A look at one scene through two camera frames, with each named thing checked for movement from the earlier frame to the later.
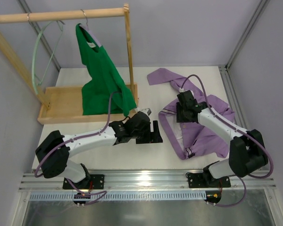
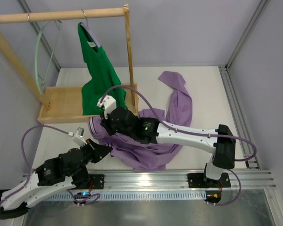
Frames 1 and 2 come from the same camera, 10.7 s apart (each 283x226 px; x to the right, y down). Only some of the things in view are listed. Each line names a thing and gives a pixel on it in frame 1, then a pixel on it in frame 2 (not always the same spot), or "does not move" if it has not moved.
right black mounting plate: [201, 180] does not move
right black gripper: [182, 115] → [109, 123]
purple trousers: [190, 139] → [144, 157]
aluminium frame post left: [42, 38] does not move
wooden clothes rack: [58, 105] does not move
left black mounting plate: [91, 181] does not move
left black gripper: [146, 138] → [92, 150]
